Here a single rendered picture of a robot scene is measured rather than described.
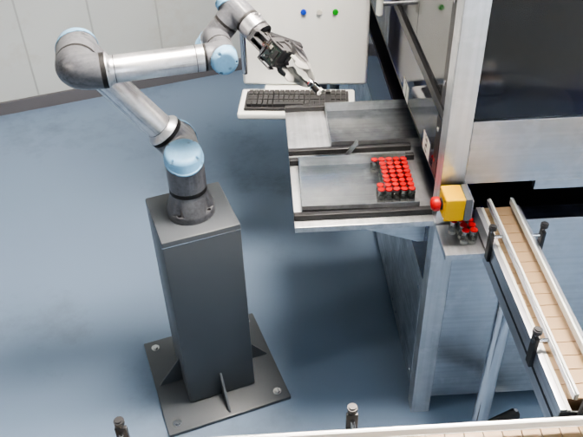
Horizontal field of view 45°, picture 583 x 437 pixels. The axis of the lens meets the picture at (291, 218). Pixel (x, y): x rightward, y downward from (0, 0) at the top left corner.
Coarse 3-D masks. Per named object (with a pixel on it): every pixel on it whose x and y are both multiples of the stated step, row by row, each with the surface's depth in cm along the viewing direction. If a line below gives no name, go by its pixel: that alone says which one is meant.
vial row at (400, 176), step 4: (396, 160) 217; (396, 164) 216; (396, 168) 214; (400, 168) 214; (396, 172) 212; (400, 172) 212; (396, 176) 213; (400, 176) 210; (400, 180) 209; (404, 180) 209; (400, 184) 207; (404, 184) 207; (400, 188) 208; (404, 188) 206; (400, 192) 207; (404, 192) 206; (400, 196) 207; (404, 196) 206; (400, 200) 208; (404, 200) 207
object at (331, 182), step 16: (304, 160) 223; (320, 160) 223; (336, 160) 224; (352, 160) 224; (368, 160) 224; (304, 176) 220; (320, 176) 219; (336, 176) 219; (352, 176) 219; (368, 176) 219; (304, 192) 213; (320, 192) 213; (336, 192) 212; (352, 192) 212; (368, 192) 212; (304, 208) 203; (320, 208) 203; (336, 208) 203; (352, 208) 203; (368, 208) 204
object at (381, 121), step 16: (336, 112) 250; (352, 112) 250; (368, 112) 250; (384, 112) 249; (400, 112) 249; (336, 128) 242; (352, 128) 241; (368, 128) 241; (384, 128) 241; (400, 128) 240; (336, 144) 230; (368, 144) 230; (416, 144) 231
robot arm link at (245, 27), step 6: (252, 12) 196; (246, 18) 196; (252, 18) 195; (258, 18) 196; (240, 24) 197; (246, 24) 196; (252, 24) 195; (258, 24) 195; (240, 30) 198; (246, 30) 196; (246, 36) 197
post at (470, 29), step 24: (480, 0) 160; (456, 24) 167; (480, 24) 163; (456, 48) 168; (480, 48) 167; (456, 72) 171; (480, 72) 171; (456, 96) 175; (456, 120) 179; (456, 144) 184; (456, 168) 188; (432, 240) 205; (432, 264) 210; (432, 288) 216; (432, 312) 223; (432, 336) 230; (432, 360) 237; (432, 384) 245
